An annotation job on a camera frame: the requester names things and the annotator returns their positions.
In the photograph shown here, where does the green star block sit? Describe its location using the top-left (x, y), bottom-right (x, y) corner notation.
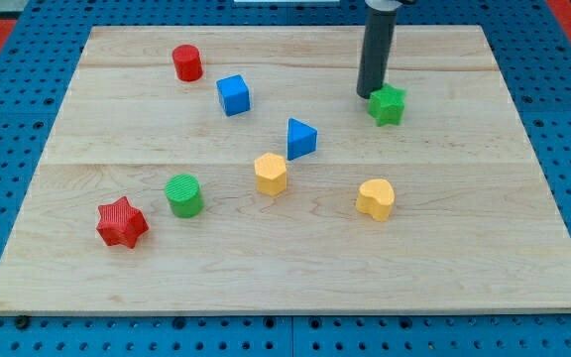
top-left (368, 83), bottom-right (406, 127)

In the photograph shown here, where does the red star block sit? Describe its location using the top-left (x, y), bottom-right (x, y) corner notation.
top-left (96, 196), bottom-right (149, 249)

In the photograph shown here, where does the yellow hexagon block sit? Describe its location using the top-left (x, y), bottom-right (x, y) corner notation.
top-left (254, 153), bottom-right (287, 196)

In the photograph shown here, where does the blue triangle block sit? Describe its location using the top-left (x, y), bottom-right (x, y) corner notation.
top-left (286, 118), bottom-right (317, 161)

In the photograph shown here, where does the yellow heart block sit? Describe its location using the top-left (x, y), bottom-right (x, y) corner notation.
top-left (355, 178), bottom-right (396, 222)

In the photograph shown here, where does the wooden board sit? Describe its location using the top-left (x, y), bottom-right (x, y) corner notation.
top-left (0, 26), bottom-right (571, 316)

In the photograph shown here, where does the blue cube block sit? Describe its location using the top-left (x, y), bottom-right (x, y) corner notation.
top-left (216, 74), bottom-right (251, 116)

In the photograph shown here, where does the green cylinder block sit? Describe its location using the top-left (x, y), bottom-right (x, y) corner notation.
top-left (165, 174), bottom-right (203, 218)

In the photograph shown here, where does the red cylinder block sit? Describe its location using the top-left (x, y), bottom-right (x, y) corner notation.
top-left (171, 45), bottom-right (203, 81)

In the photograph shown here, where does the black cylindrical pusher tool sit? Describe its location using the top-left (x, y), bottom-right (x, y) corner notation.
top-left (356, 0), bottom-right (402, 99)

